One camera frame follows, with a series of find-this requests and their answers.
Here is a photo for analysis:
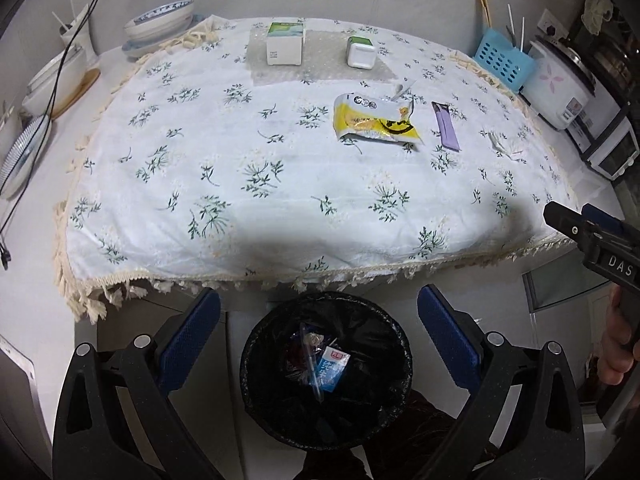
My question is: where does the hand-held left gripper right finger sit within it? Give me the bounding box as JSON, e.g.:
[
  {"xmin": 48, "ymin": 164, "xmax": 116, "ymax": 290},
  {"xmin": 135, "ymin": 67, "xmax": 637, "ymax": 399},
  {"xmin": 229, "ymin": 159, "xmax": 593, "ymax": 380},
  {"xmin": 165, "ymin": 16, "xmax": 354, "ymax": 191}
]
[{"xmin": 417, "ymin": 284, "xmax": 586, "ymax": 480}]

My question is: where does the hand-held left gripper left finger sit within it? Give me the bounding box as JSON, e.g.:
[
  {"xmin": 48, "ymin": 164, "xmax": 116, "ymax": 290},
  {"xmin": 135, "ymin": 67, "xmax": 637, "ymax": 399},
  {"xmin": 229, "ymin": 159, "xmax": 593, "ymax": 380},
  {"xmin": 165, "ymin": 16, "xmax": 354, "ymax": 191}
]
[{"xmin": 52, "ymin": 287, "xmax": 222, "ymax": 480}]

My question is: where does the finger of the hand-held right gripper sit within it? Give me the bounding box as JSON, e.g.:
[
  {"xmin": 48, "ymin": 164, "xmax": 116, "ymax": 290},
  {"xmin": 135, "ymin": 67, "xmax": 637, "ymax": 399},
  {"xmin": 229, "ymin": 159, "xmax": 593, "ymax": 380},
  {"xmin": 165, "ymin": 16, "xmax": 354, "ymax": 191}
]
[
  {"xmin": 582, "ymin": 203, "xmax": 626, "ymax": 235},
  {"xmin": 544, "ymin": 201, "xmax": 601, "ymax": 249}
]

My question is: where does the black trash bin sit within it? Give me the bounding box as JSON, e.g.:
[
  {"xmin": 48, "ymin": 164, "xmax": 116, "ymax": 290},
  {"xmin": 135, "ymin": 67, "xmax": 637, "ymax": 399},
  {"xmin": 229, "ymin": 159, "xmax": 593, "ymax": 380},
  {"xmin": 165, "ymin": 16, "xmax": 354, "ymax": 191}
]
[{"xmin": 239, "ymin": 291, "xmax": 413, "ymax": 450}]

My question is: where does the blue and white milk carton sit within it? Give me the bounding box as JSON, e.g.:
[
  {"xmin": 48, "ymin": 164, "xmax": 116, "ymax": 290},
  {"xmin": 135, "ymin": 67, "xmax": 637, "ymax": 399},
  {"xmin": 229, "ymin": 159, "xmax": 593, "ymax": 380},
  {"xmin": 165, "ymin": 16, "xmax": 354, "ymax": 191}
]
[{"xmin": 314, "ymin": 345, "xmax": 351, "ymax": 393}]

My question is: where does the clear plastic tube wrapper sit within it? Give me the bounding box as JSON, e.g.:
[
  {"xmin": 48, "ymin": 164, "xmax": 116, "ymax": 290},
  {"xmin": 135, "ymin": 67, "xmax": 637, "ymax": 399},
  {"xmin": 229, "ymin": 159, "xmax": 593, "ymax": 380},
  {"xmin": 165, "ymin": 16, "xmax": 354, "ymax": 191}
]
[{"xmin": 299, "ymin": 322, "xmax": 324, "ymax": 401}]

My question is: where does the purple sachet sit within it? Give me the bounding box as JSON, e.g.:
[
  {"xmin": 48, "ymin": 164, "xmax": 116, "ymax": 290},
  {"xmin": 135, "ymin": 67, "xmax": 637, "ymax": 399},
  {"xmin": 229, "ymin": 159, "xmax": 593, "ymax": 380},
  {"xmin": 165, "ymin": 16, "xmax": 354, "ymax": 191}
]
[{"xmin": 431, "ymin": 101, "xmax": 461, "ymax": 151}]

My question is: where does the yellow and white snack packet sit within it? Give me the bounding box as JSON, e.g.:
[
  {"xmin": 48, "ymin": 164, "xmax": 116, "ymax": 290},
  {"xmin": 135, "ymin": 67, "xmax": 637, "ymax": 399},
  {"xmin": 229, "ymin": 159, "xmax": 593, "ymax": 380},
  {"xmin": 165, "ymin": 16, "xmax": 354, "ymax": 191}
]
[{"xmin": 333, "ymin": 92, "xmax": 423, "ymax": 153}]

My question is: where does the white bottle with green label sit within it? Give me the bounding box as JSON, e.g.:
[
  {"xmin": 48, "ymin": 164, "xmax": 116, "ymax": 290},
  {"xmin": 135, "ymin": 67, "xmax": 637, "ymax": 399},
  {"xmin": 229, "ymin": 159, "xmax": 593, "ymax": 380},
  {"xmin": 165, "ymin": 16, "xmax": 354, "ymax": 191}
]
[{"xmin": 346, "ymin": 36, "xmax": 376, "ymax": 69}]

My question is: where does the green and white carton box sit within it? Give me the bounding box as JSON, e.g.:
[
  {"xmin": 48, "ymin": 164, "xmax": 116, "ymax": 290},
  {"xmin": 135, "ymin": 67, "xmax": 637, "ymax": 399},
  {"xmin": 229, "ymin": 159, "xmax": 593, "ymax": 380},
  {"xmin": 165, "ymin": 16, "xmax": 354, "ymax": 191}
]
[{"xmin": 266, "ymin": 21, "xmax": 306, "ymax": 67}]

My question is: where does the person's right hand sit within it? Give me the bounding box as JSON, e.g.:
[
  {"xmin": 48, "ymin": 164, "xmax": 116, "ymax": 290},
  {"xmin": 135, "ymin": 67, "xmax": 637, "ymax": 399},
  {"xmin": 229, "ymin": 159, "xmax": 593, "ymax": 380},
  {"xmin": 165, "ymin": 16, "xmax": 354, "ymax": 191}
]
[{"xmin": 599, "ymin": 295, "xmax": 640, "ymax": 387}]

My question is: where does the white toaster oven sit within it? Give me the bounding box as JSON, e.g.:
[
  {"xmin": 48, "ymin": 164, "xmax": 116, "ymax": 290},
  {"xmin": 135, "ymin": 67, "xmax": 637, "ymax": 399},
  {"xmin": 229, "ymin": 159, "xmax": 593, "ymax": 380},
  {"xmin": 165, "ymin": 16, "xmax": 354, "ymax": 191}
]
[{"xmin": 565, "ymin": 105, "xmax": 638, "ymax": 181}]

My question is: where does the white rice cooker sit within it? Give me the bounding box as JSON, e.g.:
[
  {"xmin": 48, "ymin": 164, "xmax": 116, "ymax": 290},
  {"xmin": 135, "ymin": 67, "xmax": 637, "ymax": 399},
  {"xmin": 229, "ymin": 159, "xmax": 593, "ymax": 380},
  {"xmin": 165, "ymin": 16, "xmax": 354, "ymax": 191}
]
[{"xmin": 520, "ymin": 36, "xmax": 598, "ymax": 132}]

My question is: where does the dark kitchen shelf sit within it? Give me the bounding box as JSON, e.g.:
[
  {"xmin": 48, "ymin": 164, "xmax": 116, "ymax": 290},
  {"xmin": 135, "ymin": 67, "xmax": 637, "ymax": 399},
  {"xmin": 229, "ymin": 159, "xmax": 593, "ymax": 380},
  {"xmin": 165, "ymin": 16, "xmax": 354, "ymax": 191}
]
[{"xmin": 565, "ymin": 0, "xmax": 640, "ymax": 111}]

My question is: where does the white floral tablecloth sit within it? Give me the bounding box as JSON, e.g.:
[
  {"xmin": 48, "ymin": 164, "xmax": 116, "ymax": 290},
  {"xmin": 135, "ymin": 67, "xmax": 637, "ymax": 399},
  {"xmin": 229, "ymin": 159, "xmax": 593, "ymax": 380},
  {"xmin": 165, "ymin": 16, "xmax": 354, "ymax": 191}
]
[{"xmin": 52, "ymin": 14, "xmax": 593, "ymax": 323}]

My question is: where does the blue plastic utensil holder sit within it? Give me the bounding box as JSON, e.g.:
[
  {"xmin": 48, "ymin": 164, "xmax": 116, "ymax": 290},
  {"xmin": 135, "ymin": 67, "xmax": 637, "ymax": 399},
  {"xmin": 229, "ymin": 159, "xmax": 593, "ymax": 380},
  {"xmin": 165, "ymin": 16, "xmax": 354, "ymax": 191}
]
[{"xmin": 474, "ymin": 28, "xmax": 538, "ymax": 93}]

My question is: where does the hanging cream rag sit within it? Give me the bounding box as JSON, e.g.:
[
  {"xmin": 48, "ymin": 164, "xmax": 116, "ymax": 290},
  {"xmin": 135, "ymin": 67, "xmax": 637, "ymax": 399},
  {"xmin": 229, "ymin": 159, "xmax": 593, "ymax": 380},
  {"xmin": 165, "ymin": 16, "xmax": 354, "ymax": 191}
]
[{"xmin": 582, "ymin": 0, "xmax": 616, "ymax": 36}]

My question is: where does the striped blue plate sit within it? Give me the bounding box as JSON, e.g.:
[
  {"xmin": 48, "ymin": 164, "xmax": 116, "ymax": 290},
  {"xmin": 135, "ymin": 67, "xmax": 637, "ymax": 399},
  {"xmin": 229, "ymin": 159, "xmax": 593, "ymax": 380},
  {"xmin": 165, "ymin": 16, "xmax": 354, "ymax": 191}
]
[{"xmin": 0, "ymin": 114, "xmax": 52, "ymax": 196}]

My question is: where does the round wooden coaster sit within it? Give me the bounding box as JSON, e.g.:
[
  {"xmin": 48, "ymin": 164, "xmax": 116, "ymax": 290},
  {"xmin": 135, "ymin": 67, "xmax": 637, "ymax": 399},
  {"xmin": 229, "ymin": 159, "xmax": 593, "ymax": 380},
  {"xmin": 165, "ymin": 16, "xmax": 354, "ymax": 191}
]
[{"xmin": 50, "ymin": 67, "xmax": 101, "ymax": 120}]

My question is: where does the clear bubble wrap sheet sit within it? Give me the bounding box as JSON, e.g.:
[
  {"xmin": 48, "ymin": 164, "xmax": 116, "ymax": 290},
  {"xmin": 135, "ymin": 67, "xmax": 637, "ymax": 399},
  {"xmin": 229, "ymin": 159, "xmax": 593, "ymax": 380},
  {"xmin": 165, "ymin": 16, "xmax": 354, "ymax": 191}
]
[{"xmin": 248, "ymin": 27, "xmax": 396, "ymax": 86}]

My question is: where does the blue patterned bowl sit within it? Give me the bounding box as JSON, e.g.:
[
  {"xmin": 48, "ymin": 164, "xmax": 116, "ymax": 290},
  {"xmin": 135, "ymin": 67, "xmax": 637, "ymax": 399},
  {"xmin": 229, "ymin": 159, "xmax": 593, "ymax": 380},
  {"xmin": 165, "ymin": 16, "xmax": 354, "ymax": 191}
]
[{"xmin": 121, "ymin": 12, "xmax": 206, "ymax": 61}]

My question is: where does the white ceramic bowl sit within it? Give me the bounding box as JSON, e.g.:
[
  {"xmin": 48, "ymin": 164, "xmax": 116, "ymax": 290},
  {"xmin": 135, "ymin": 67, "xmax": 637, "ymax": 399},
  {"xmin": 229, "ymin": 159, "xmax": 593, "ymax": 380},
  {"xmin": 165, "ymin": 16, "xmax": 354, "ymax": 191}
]
[{"xmin": 22, "ymin": 45, "xmax": 88, "ymax": 106}]

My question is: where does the blue and white porcelain bowl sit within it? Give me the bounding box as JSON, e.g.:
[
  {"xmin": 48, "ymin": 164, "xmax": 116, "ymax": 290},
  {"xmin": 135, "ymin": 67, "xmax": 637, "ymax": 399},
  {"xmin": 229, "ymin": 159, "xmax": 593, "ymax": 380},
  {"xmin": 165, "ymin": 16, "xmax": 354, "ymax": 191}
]
[{"xmin": 123, "ymin": 0, "xmax": 196, "ymax": 41}]

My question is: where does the white cup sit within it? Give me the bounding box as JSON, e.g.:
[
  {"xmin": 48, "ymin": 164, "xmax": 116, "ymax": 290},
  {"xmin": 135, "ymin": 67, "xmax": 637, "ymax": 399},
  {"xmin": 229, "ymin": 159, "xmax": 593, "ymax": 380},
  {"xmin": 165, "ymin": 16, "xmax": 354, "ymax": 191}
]
[{"xmin": 60, "ymin": 4, "xmax": 98, "ymax": 58}]

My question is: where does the white wall socket with plug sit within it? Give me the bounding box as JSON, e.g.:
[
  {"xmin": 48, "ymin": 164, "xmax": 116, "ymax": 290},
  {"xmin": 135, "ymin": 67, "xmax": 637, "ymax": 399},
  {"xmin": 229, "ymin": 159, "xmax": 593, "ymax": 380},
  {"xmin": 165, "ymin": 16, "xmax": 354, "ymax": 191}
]
[{"xmin": 539, "ymin": 9, "xmax": 571, "ymax": 41}]

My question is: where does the black cable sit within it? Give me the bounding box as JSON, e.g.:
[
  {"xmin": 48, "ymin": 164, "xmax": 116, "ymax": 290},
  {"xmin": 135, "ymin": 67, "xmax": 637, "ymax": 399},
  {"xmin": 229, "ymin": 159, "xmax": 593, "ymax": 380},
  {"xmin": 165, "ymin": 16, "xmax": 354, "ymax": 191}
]
[{"xmin": 0, "ymin": 0, "xmax": 126, "ymax": 271}]

